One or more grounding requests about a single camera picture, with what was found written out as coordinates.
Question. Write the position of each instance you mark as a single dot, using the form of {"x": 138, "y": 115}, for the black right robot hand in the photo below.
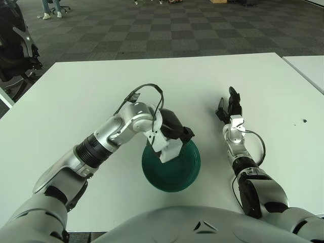
{"x": 234, "y": 103}

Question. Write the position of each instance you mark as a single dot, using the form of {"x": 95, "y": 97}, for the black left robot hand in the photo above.
{"x": 172, "y": 124}

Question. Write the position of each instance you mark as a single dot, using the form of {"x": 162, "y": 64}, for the white wall charger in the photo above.
{"x": 172, "y": 152}

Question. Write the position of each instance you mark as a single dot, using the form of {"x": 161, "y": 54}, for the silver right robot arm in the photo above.
{"x": 268, "y": 187}

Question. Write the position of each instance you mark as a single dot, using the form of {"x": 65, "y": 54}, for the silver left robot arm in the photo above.
{"x": 101, "y": 144}

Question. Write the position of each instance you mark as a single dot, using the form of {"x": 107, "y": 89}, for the green round plate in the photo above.
{"x": 177, "y": 177}

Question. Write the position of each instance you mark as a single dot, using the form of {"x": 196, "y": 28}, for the white side table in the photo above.
{"x": 307, "y": 68}

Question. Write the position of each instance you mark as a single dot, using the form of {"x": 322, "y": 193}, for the brown cardboard box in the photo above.
{"x": 219, "y": 1}

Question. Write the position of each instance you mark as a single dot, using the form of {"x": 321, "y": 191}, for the grey robot torso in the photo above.
{"x": 202, "y": 227}

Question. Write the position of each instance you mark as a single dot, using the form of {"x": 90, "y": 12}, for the red floor device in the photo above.
{"x": 175, "y": 1}

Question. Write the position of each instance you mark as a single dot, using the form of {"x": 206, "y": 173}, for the metal star chair base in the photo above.
{"x": 136, "y": 2}

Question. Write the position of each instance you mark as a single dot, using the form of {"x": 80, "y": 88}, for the black swivel chair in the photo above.
{"x": 63, "y": 5}

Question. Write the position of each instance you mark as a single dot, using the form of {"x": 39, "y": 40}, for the white table with grey edge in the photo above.
{"x": 5, "y": 98}

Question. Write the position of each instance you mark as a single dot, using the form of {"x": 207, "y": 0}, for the seated person in jeans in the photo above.
{"x": 46, "y": 8}

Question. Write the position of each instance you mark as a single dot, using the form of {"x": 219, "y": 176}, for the black office chair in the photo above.
{"x": 11, "y": 43}

